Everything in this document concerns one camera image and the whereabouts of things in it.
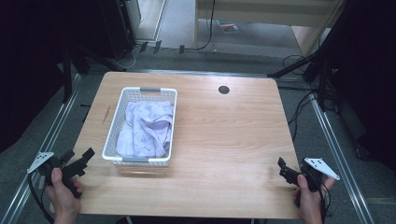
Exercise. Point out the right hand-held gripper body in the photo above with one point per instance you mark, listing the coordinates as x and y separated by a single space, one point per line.
314 174

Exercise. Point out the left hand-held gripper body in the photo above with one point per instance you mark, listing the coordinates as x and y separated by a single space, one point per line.
72 169

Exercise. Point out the aluminium floor rail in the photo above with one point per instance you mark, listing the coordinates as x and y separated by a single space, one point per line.
339 155
46 143

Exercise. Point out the light wooden desk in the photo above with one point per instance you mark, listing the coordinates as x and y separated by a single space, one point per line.
264 12

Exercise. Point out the person's right hand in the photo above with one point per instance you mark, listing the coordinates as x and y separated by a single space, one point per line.
308 202

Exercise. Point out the black cabinet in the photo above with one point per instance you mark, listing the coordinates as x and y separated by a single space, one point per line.
116 25

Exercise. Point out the black tripod stand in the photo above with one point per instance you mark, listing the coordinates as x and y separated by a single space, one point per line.
311 63

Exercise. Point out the dark round table grommet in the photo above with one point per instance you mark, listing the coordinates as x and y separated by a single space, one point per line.
223 90

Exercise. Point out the dark curtain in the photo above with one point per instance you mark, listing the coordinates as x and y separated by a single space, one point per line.
31 62
367 77

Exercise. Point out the book on floor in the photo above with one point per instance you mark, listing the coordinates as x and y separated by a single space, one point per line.
228 26

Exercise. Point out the black metal stand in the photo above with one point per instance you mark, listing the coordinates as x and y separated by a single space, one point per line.
67 77

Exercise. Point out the person's left hand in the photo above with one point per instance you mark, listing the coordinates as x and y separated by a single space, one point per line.
63 199

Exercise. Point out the white plastic basket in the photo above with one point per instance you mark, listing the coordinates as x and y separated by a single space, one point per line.
113 149

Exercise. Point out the lavender patterned cloth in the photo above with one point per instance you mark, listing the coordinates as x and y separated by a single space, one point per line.
146 129

